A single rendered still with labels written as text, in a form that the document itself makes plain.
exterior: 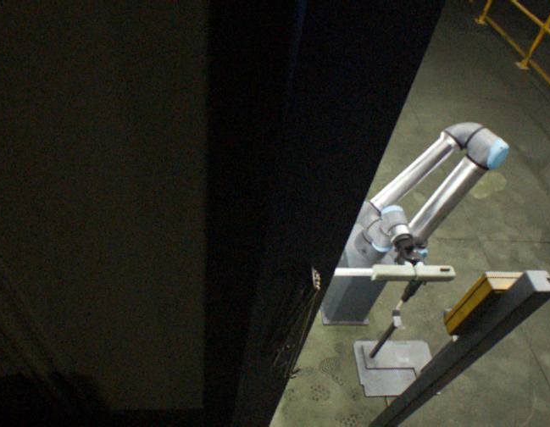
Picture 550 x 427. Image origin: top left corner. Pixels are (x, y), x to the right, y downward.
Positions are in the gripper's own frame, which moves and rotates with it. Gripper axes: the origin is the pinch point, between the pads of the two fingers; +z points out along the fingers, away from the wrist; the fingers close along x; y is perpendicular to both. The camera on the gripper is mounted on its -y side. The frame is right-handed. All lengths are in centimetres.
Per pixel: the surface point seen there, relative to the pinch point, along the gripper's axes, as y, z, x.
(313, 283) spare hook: -47, 33, 54
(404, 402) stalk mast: 31.9, 33.0, 2.8
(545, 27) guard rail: 54, -437, -345
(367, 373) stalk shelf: 36.3, 20.2, 13.1
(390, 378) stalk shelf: 36.3, 22.4, 4.1
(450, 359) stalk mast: -6.3, 33.1, 2.9
